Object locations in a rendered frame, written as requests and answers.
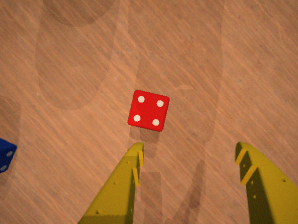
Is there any blue die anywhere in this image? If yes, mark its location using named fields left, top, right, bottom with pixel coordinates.
left=0, top=138, right=17, bottom=173

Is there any red die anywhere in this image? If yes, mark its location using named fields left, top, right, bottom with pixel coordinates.
left=128, top=90, right=170, bottom=132

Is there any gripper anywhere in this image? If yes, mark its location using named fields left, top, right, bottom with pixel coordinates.
left=78, top=142, right=298, bottom=224

